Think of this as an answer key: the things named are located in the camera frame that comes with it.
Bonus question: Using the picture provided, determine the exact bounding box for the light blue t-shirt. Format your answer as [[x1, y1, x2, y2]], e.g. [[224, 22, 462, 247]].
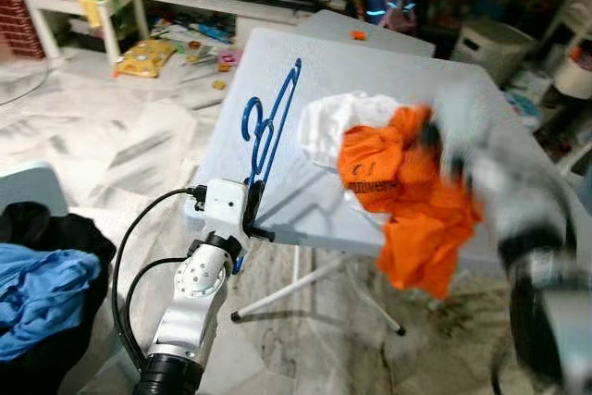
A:
[[0, 242, 103, 364]]

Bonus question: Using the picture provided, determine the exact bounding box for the yellow toy bag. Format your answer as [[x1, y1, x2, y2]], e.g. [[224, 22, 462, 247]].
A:
[[113, 39, 179, 79]]

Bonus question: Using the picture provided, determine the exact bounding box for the white garment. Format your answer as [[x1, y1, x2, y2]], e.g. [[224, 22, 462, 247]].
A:
[[298, 92, 401, 172]]

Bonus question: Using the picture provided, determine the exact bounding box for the grey table with round legs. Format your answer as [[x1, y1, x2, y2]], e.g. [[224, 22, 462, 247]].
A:
[[296, 8, 436, 58]]

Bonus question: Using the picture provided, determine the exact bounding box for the white kids table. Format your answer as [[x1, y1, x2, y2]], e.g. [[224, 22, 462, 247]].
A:
[[20, 0, 149, 65]]

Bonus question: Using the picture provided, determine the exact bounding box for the orange printed t-shirt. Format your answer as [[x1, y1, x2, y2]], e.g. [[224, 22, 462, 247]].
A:
[[335, 104, 484, 299]]

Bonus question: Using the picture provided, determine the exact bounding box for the red brick pattern panel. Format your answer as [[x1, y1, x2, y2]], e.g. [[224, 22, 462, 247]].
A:
[[0, 0, 45, 61]]

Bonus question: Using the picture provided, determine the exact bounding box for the light grey folding table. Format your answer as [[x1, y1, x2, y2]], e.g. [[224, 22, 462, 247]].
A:
[[180, 27, 592, 336]]

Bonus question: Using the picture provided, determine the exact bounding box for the long black arm cable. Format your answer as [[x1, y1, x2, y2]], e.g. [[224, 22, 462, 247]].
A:
[[109, 187, 208, 373]]

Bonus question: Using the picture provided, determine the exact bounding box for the short black arm cable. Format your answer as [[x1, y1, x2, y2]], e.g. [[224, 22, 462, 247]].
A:
[[122, 256, 191, 359]]

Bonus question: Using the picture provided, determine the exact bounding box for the blue plastic hanger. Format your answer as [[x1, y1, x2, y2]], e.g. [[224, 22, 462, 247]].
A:
[[231, 57, 304, 274]]

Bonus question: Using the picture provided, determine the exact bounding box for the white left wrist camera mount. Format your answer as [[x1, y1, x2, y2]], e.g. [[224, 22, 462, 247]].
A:
[[202, 179, 251, 239]]

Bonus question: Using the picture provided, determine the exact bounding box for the white television bench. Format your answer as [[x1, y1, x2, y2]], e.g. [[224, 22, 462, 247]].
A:
[[139, 0, 325, 28]]

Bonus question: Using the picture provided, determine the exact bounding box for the black garment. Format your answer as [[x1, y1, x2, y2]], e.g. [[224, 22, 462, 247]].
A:
[[0, 201, 117, 395]]

